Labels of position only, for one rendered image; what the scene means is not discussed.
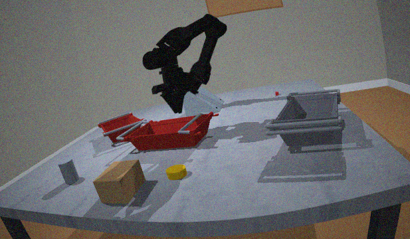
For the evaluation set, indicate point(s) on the yellow short cylinder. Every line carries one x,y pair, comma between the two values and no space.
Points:
176,172

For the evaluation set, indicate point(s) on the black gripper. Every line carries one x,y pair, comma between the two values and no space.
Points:
172,81

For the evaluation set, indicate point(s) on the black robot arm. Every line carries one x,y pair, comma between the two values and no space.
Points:
179,40

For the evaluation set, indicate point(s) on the tan rectangular block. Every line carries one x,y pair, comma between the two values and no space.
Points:
119,182

